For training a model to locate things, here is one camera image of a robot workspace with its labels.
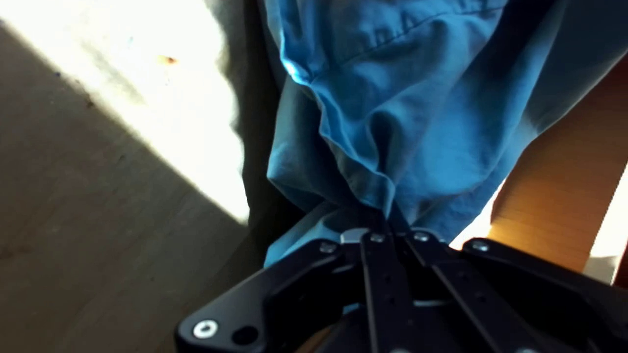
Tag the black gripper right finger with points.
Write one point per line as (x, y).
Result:
(521, 302)

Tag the blue cloth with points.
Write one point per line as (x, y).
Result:
(417, 110)

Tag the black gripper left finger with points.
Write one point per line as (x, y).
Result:
(344, 286)

